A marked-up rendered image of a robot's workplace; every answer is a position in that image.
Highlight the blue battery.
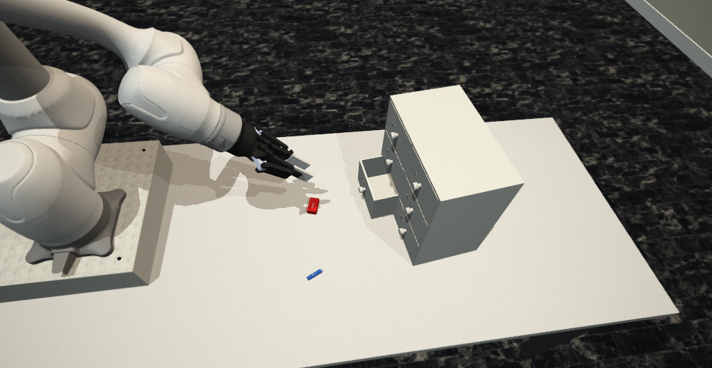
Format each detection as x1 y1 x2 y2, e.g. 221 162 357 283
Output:
307 269 323 280

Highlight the grey chest of drawers with cream top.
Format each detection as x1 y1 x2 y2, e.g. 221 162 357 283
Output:
389 85 524 266

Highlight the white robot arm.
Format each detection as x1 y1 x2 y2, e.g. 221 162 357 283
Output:
0 0 242 277

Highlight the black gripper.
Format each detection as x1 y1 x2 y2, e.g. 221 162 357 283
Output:
226 120 313 182

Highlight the red nine-volt battery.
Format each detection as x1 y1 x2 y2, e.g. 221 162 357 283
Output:
307 197 319 215

